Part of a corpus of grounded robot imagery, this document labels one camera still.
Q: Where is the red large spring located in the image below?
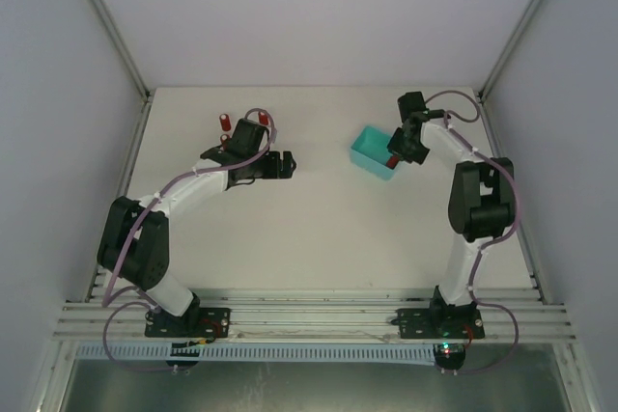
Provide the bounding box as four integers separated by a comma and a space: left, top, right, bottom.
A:
386, 155, 400, 170
220, 133, 231, 150
219, 114, 232, 132
258, 111, 269, 125

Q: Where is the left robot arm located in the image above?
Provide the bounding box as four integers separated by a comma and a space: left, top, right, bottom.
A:
97, 108, 296, 338

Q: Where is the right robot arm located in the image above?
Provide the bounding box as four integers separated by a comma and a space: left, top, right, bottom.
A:
350, 92, 520, 339

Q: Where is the teal plastic bin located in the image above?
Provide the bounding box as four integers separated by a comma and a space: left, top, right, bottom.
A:
350, 125, 397, 180

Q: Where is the white four-peg fixture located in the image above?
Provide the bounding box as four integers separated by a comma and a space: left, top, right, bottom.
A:
226, 119, 276, 155

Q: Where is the right frame post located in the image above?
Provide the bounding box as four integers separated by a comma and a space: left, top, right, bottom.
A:
477, 0, 545, 104

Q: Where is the frame post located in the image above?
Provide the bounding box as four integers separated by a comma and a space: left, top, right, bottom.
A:
87, 0, 151, 103
477, 0, 545, 104

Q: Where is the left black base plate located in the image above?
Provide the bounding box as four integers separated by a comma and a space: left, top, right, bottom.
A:
144, 307, 231, 339

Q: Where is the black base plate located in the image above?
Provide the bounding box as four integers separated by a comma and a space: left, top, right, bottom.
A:
144, 307, 231, 339
390, 306, 486, 340

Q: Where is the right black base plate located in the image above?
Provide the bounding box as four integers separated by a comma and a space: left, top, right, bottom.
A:
390, 306, 486, 340

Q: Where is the left frame post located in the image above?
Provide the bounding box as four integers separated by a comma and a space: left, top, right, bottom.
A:
87, 0, 151, 103

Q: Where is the grey slotted cable duct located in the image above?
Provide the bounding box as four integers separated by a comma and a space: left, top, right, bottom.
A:
75, 342, 435, 366

